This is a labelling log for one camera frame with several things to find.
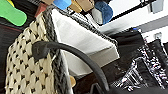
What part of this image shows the black bag with grey print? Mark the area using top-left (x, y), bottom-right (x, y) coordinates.
top-left (74, 42), bottom-right (168, 92)

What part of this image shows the yellow-brown snack item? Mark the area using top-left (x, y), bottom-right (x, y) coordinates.
top-left (68, 75), bottom-right (77, 89)

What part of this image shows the black chair with garments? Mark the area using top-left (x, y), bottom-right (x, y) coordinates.
top-left (110, 27), bottom-right (168, 56)

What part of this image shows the blue and white cap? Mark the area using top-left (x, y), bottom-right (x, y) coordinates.
top-left (91, 0), bottom-right (115, 26)

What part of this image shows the small cardboard box white label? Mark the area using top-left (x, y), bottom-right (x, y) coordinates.
top-left (68, 0), bottom-right (96, 14)

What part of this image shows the small blue box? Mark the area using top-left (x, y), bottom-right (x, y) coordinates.
top-left (52, 0), bottom-right (73, 11)

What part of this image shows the green and yellow toy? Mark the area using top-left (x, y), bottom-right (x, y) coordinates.
top-left (0, 0), bottom-right (28, 27)

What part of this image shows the white wall socket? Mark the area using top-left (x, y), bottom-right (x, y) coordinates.
top-left (152, 31), bottom-right (163, 40)

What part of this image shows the black wire shelf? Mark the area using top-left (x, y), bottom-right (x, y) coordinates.
top-left (108, 0), bottom-right (158, 22)

